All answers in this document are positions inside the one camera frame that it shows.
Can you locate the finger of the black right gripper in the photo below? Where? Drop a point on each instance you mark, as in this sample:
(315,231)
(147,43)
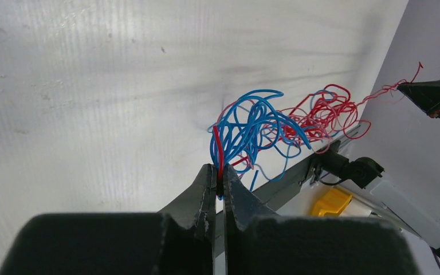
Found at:
(425,95)

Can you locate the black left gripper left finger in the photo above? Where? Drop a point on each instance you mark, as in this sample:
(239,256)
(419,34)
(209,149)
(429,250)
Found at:
(178,239)

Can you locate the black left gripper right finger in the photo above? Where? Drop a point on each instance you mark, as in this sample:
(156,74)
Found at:
(260,241)

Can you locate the yellow connector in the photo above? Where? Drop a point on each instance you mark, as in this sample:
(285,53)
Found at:
(331,204)

